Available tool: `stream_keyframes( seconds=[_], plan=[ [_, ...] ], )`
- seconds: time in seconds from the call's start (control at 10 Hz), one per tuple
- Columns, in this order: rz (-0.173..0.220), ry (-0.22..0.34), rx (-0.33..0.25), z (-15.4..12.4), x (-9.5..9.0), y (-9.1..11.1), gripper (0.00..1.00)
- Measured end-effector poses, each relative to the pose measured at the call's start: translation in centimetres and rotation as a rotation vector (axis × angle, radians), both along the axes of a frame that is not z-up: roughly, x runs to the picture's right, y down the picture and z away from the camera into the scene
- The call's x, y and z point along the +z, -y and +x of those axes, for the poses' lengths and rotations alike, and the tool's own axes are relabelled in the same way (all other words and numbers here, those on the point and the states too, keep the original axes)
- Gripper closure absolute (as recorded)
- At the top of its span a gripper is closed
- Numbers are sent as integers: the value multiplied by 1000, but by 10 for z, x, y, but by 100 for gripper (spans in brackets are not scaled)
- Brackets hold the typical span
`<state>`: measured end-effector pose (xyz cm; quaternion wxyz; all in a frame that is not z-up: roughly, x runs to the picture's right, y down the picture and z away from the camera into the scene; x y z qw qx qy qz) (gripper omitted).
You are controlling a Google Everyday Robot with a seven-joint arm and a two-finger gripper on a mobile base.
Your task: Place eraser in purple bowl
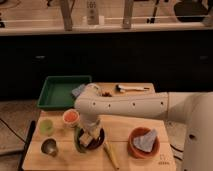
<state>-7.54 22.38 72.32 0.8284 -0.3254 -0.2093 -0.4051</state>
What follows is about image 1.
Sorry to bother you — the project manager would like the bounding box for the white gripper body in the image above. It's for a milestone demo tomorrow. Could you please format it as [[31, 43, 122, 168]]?
[[79, 126, 101, 147]]

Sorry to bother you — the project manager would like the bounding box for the grey blue eraser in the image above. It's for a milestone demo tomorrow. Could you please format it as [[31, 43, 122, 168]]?
[[71, 84, 86, 97]]

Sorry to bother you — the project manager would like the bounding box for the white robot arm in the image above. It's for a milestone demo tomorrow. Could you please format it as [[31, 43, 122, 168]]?
[[74, 83, 213, 171]]

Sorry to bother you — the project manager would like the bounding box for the dark purple bowl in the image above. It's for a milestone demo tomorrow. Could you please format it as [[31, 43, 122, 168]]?
[[74, 127, 105, 153]]

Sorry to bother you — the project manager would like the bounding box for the orange white small bowl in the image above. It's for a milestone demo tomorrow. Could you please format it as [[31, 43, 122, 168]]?
[[62, 109, 79, 127]]

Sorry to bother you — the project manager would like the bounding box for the orange brown bowl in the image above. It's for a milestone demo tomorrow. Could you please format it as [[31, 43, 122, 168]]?
[[127, 127, 160, 159]]

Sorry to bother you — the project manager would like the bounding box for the metal cup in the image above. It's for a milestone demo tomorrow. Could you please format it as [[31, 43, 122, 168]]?
[[41, 138, 58, 157]]

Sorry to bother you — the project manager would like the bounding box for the green plastic cup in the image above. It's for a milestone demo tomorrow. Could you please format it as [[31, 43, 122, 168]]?
[[39, 119, 54, 136]]

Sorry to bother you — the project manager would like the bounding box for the green plastic tray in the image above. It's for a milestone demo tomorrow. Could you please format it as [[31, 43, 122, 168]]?
[[37, 75, 92, 111]]

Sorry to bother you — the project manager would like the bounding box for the grey blue cloth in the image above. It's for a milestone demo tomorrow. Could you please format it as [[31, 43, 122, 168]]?
[[133, 129, 157, 152]]

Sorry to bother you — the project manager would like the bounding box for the yellow handled brush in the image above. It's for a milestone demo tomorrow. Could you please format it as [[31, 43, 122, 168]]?
[[103, 141, 120, 171]]

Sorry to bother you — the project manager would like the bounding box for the white handled tool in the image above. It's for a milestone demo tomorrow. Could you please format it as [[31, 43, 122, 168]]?
[[116, 84, 150, 92]]

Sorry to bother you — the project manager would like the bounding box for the black cable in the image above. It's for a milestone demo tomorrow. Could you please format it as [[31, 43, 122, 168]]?
[[0, 118, 27, 144]]

